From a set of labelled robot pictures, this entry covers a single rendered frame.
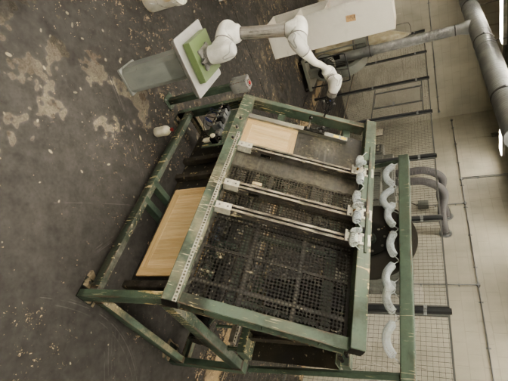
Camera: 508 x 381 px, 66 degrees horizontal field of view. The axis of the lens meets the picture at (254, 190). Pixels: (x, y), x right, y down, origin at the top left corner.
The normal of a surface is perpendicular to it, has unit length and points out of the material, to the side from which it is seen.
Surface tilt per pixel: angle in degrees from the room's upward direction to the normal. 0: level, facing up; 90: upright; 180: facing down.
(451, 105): 90
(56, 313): 0
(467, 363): 90
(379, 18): 90
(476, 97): 90
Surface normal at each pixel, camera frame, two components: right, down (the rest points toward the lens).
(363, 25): -0.28, 0.64
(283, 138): 0.12, -0.61
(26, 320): 0.90, -0.09
